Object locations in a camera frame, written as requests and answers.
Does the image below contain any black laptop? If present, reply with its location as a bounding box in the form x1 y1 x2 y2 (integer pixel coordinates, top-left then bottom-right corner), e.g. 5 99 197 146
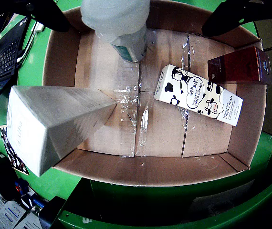
0 15 31 120

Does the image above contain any black round object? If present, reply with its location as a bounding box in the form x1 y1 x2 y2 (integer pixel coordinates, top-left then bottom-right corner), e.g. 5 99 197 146
0 155 22 201

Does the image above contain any small blue red box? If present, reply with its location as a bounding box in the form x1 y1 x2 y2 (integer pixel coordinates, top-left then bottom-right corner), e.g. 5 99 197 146
14 180 31 194

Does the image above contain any flattened printed carton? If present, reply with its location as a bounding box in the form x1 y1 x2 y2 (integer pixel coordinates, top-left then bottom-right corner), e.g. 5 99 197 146
0 126 29 176

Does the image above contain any dark red carton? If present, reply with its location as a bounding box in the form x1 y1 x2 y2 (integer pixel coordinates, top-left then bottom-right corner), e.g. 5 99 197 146
207 45 272 85

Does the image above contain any green metal shelf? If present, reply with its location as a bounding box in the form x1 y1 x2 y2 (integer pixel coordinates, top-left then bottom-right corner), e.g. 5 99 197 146
54 152 272 229

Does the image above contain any tall white carton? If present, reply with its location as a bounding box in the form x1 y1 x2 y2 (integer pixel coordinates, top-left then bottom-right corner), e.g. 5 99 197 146
6 85 117 177

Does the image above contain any shallow cardboard tray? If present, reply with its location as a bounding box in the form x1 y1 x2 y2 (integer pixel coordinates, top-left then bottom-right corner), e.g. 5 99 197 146
42 0 268 187

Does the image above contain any white printed paper sheet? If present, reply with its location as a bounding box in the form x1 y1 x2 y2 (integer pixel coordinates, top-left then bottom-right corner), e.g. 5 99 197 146
14 212 43 229
0 192 29 229

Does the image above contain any black box device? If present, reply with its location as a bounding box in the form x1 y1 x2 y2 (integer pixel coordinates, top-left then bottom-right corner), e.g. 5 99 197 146
38 197 67 229

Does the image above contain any grey cable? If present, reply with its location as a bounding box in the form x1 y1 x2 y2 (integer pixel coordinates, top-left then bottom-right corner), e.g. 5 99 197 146
16 22 38 64

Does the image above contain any frosted cap teal label bottle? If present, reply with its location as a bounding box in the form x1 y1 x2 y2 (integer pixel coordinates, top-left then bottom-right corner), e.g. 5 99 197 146
80 0 151 63

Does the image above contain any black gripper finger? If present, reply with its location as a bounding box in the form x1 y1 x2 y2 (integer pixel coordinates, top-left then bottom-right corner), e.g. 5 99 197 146
201 0 272 38
0 0 70 33

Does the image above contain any cow print hand cream box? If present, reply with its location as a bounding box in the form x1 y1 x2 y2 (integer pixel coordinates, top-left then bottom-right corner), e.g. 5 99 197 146
154 64 244 127

